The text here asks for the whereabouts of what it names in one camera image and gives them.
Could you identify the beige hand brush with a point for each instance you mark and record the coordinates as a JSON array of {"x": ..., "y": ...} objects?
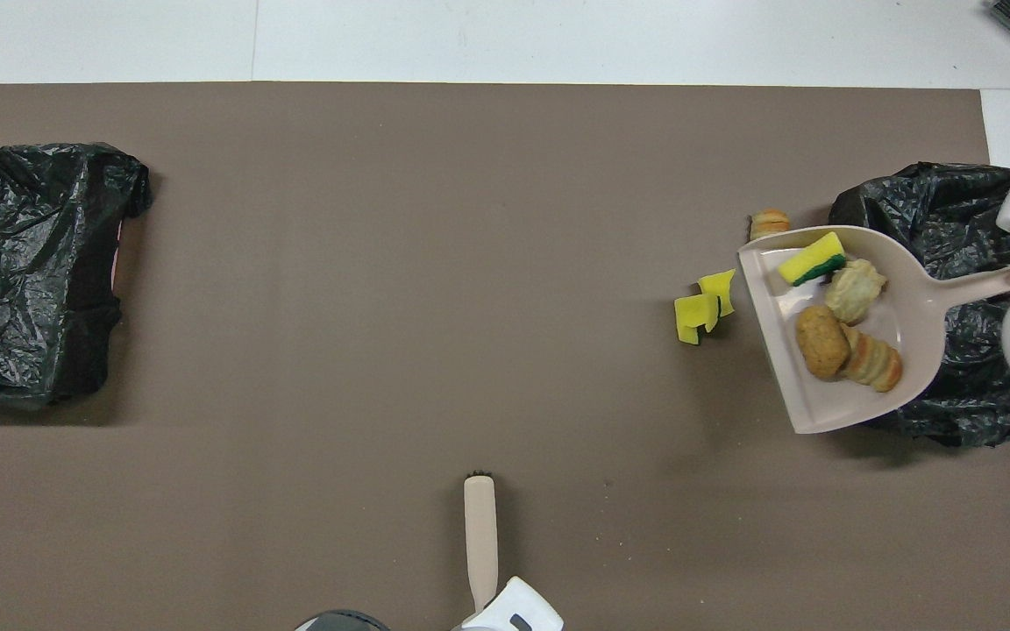
[{"x": 480, "y": 535}]

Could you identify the black plastic bag lined bin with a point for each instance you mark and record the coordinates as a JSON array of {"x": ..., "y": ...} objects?
[
  {"x": 935, "y": 202},
  {"x": 40, "y": 289}
]

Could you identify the striped toy croissant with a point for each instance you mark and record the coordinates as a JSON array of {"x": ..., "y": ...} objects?
[
  {"x": 770, "y": 223},
  {"x": 875, "y": 361}
]

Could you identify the brown table mat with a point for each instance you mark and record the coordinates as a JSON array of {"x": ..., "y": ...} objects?
[{"x": 382, "y": 263}]

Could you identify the pale flaky pastry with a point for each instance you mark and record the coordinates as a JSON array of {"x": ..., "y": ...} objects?
[{"x": 856, "y": 291}]

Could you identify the yellow sponge piece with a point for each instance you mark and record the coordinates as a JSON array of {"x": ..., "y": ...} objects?
[
  {"x": 693, "y": 320},
  {"x": 718, "y": 291}
]

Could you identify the brown oval bread roll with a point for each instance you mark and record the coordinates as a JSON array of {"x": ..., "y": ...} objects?
[{"x": 822, "y": 342}]

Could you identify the beige plastic dustpan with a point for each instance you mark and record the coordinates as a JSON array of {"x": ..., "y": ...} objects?
[{"x": 812, "y": 405}]

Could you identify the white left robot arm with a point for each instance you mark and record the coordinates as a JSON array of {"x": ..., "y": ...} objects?
[{"x": 514, "y": 609}]

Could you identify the yellow green scouring sponge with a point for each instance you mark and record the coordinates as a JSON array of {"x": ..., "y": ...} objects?
[{"x": 812, "y": 258}]

